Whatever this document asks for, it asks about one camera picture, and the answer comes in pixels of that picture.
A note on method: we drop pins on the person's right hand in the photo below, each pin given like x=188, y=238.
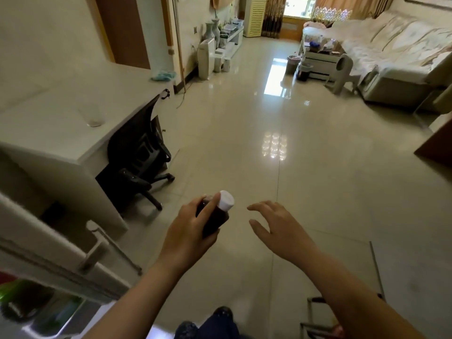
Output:
x=287, y=236

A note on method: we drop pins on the person's left hand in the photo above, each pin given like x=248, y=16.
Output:
x=185, y=236

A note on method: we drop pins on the person's right thumb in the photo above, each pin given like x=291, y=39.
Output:
x=259, y=226

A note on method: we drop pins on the person's left thumb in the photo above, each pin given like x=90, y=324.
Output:
x=212, y=236

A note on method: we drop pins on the dark bottle with white cap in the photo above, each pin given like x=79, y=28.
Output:
x=216, y=219

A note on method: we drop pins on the person's left forearm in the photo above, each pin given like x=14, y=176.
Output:
x=141, y=303

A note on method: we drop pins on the person's right forearm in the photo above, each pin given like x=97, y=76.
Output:
x=356, y=300

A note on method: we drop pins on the black shoe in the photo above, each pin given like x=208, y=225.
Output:
x=185, y=331
x=223, y=312

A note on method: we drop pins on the dark blue trousers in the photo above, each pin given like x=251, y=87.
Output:
x=219, y=328

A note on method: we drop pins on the black office chair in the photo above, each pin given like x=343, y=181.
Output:
x=137, y=151

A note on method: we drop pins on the white refrigerator door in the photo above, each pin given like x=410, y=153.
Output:
x=53, y=243

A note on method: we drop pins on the black waste bin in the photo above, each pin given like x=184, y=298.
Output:
x=304, y=72

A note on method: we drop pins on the grey waste bin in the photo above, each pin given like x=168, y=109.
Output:
x=292, y=65

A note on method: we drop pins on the white cylindrical container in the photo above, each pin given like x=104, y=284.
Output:
x=226, y=64

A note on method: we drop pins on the teal cloth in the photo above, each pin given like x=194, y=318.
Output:
x=164, y=75

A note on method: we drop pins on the clear drinking glass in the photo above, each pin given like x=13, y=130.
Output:
x=93, y=114

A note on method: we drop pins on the white air purifier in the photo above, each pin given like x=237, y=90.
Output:
x=205, y=59

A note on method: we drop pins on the white plastic stool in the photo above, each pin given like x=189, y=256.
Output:
x=343, y=72

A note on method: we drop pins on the white coffee table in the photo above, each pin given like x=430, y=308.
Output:
x=319, y=58

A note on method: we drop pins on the white television cabinet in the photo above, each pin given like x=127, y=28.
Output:
x=231, y=38

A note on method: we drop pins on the wooden stick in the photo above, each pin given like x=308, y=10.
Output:
x=179, y=49

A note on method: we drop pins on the white desk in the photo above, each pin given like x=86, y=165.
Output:
x=63, y=112

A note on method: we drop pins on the brown wooden furniture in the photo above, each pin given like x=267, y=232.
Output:
x=438, y=142

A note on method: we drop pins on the green bottle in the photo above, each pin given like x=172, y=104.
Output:
x=24, y=301

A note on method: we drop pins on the grey ceramic vase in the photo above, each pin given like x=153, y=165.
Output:
x=211, y=31

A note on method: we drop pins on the white standing air conditioner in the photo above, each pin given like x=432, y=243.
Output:
x=255, y=17

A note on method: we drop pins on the brown patterned curtain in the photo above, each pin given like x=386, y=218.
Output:
x=273, y=12

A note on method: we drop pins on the white covered sofa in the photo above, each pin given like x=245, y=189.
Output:
x=395, y=52

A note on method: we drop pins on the brown wooden door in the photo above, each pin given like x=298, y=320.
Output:
x=123, y=29

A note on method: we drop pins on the gold decorative screen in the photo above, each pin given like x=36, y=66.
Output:
x=332, y=14

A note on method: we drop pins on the beige curtain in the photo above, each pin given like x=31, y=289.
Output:
x=353, y=3

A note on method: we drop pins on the metal frame stool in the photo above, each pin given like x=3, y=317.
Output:
x=317, y=314

